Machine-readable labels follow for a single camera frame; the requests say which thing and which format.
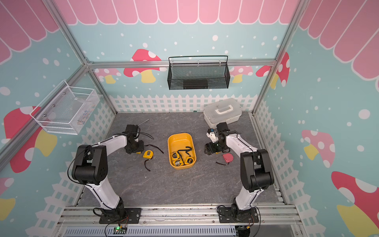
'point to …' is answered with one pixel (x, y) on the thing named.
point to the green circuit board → (118, 230)
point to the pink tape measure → (228, 157)
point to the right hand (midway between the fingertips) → (211, 149)
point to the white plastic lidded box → (227, 110)
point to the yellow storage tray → (183, 143)
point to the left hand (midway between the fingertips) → (139, 150)
